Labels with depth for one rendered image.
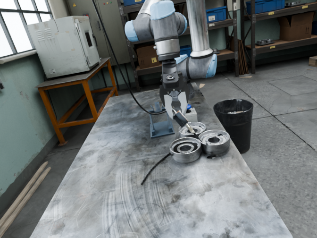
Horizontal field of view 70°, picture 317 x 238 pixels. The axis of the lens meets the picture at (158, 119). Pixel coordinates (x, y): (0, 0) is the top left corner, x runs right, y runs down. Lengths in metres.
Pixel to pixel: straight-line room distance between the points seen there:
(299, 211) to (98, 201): 1.34
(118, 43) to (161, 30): 3.82
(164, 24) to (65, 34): 2.29
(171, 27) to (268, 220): 0.56
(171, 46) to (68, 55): 2.33
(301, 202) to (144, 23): 1.47
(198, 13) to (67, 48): 2.05
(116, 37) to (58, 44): 1.76
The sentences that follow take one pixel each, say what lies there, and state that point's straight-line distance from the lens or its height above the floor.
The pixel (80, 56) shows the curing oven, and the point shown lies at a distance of 2.92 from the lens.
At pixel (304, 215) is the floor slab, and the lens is 1.74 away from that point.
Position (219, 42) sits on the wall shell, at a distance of 4.89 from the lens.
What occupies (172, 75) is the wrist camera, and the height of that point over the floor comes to 1.08.
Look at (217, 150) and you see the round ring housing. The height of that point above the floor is 0.82.
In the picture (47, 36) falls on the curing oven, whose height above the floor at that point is 1.27.
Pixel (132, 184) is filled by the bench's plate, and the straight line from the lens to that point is 0.72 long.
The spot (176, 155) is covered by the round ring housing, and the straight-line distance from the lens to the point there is 0.73.
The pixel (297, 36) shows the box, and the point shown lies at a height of 0.52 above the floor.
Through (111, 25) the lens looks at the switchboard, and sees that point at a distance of 4.53.
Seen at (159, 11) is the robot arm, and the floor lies 1.25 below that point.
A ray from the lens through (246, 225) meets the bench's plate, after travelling 0.57.
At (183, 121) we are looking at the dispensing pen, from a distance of 0.75.
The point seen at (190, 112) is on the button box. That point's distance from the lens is 0.99.
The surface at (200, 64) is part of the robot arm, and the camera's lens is 1.19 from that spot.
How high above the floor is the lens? 1.24
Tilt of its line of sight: 24 degrees down
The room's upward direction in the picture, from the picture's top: 11 degrees counter-clockwise
